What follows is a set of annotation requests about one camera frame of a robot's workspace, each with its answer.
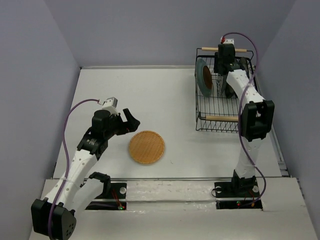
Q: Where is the teal plate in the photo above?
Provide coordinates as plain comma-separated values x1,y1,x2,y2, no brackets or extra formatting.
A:
195,58,213,98

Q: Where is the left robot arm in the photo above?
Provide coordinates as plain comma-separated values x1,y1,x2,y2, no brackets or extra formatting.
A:
31,108,140,240

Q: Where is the blue floral plate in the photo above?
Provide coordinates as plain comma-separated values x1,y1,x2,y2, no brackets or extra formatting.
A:
216,73,227,97

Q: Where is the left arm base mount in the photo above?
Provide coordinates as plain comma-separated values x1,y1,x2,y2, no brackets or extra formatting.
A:
86,182,127,211

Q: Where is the black wire dish rack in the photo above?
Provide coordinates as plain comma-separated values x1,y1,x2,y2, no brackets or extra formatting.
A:
194,47,255,133

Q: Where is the large black striped plate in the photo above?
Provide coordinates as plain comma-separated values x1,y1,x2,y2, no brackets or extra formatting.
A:
238,57,249,73

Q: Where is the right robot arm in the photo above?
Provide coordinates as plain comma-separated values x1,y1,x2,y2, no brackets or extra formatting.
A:
214,43,275,196

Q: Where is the small black striped plate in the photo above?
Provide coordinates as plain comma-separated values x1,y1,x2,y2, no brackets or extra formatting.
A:
224,83,237,99

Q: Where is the woven bamboo plate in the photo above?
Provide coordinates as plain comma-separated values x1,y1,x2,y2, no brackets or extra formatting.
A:
128,130,165,165

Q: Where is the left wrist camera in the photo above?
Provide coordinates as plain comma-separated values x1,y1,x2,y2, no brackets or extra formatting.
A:
98,97,119,115

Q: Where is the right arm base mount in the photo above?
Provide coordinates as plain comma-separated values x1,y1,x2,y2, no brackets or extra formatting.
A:
211,171,263,210

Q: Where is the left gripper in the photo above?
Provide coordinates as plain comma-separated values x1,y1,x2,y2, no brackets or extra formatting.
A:
104,108,140,139

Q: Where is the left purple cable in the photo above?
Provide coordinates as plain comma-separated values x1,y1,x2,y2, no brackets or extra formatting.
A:
48,99,101,240

